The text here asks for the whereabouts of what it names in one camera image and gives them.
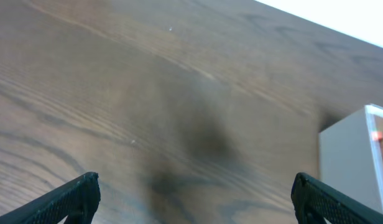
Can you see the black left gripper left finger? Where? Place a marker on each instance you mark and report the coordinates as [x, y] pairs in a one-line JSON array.
[[74, 202]]

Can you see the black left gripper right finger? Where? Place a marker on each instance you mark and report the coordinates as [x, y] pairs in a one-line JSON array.
[[316, 202]]

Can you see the red toy car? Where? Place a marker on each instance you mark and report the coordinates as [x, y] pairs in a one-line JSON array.
[[377, 136]]

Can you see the white cardboard box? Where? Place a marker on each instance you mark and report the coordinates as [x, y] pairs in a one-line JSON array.
[[350, 161]]

